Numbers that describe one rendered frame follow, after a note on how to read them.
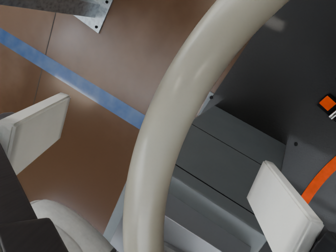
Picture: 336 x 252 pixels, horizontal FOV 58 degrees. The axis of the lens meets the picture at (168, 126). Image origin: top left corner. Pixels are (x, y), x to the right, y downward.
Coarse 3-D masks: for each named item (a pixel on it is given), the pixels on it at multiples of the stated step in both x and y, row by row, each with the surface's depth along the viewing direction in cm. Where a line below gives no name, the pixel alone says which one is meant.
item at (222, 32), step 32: (224, 0) 17; (256, 0) 16; (288, 0) 17; (192, 32) 18; (224, 32) 17; (192, 64) 17; (224, 64) 18; (160, 96) 18; (192, 96) 18; (160, 128) 18; (160, 160) 19; (128, 192) 20; (160, 192) 20; (128, 224) 21; (160, 224) 21
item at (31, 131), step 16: (64, 96) 18; (16, 112) 13; (32, 112) 14; (48, 112) 16; (64, 112) 18; (0, 128) 12; (16, 128) 12; (32, 128) 14; (48, 128) 16; (16, 144) 13; (32, 144) 15; (48, 144) 17; (16, 160) 13; (32, 160) 16
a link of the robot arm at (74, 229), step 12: (36, 204) 65; (48, 204) 66; (60, 204) 68; (48, 216) 63; (60, 216) 64; (72, 216) 66; (60, 228) 62; (72, 228) 63; (84, 228) 65; (72, 240) 61; (84, 240) 63; (96, 240) 65
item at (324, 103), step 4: (328, 96) 130; (332, 96) 130; (324, 100) 131; (328, 100) 131; (332, 100) 130; (320, 104) 132; (324, 104) 132; (328, 104) 131; (332, 104) 130; (324, 108) 132; (328, 108) 131; (332, 108) 131; (328, 112) 132; (332, 112) 130; (332, 116) 130
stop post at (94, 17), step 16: (0, 0) 116; (16, 0) 122; (32, 0) 129; (48, 0) 136; (64, 0) 143; (80, 0) 153; (96, 0) 167; (112, 0) 163; (80, 16) 173; (96, 16) 169
